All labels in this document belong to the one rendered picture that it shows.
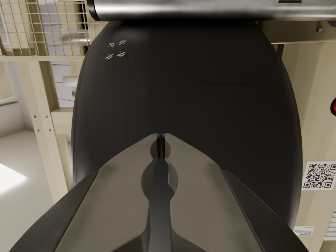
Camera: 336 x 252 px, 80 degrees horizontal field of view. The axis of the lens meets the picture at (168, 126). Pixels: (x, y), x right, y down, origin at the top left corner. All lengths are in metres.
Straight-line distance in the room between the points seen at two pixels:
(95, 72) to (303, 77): 0.39
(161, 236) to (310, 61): 0.40
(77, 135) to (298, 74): 0.43
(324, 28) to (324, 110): 0.15
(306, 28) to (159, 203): 0.38
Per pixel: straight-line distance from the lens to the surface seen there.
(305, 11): 0.35
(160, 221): 0.24
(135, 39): 0.28
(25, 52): 1.02
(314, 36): 0.44
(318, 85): 0.47
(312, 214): 0.63
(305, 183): 0.56
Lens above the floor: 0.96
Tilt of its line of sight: 21 degrees up
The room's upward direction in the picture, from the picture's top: 180 degrees clockwise
